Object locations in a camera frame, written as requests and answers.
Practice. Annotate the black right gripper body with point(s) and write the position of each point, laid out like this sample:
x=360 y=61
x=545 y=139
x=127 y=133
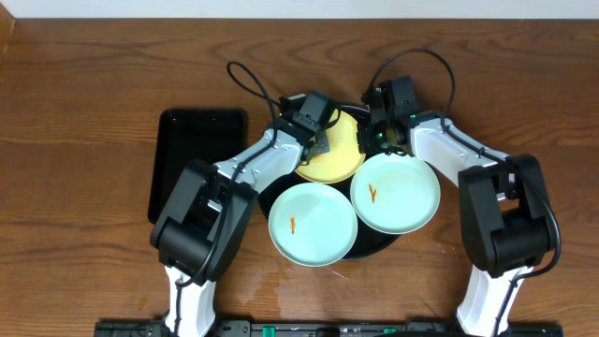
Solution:
x=378 y=137

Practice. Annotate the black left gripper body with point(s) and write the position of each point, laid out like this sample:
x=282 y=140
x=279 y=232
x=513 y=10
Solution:
x=316 y=147

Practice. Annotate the yellow plate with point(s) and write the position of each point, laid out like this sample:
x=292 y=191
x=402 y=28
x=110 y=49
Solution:
x=343 y=158

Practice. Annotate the mint plate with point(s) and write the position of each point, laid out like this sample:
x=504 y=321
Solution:
x=313 y=224
x=395 y=194

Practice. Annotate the yellow green sponge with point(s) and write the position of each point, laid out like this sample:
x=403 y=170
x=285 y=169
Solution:
x=319 y=145

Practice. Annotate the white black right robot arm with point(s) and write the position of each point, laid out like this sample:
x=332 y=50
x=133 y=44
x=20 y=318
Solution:
x=508 y=229

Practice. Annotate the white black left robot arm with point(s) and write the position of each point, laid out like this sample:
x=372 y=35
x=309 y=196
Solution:
x=200 y=229

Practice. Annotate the rectangular black tray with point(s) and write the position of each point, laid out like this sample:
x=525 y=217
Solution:
x=184 y=134

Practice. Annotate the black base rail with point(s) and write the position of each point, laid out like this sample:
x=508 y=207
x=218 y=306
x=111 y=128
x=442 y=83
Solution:
x=240 y=328

